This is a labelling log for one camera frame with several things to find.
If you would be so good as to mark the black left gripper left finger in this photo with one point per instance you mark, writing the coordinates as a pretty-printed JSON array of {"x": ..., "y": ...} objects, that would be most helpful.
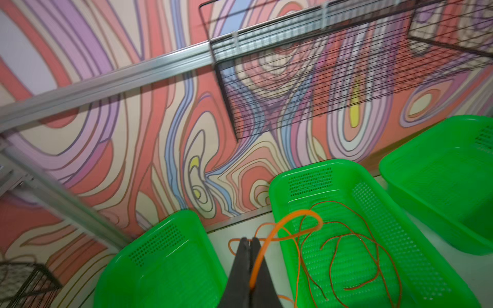
[{"x": 237, "y": 290}]

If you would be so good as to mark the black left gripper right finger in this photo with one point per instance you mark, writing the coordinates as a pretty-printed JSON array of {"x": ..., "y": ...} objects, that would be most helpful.
[{"x": 264, "y": 293}]

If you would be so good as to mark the left green plastic basket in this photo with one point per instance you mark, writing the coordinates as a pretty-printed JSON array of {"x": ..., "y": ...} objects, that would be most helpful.
[{"x": 173, "y": 264}]

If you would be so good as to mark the green plastic basket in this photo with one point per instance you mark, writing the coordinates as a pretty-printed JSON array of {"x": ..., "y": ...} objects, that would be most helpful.
[
  {"x": 443, "y": 177},
  {"x": 173, "y": 264},
  {"x": 361, "y": 249}
]

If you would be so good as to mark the middle green plastic basket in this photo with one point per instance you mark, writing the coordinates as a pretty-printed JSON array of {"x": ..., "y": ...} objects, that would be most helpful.
[{"x": 361, "y": 249}]

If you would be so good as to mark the right green plastic basket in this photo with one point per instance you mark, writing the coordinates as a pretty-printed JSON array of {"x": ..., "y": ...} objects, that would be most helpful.
[{"x": 443, "y": 177}]

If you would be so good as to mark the black wire wall basket left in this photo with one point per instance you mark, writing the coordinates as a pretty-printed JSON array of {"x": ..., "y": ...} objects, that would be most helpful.
[{"x": 27, "y": 285}]

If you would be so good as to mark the black wire wall basket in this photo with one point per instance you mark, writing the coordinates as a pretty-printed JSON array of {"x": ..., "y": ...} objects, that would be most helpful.
[
  {"x": 341, "y": 54},
  {"x": 27, "y": 285}
]

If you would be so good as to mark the black wire wall basket back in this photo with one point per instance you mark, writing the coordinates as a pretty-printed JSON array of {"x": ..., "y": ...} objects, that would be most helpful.
[{"x": 341, "y": 54}]

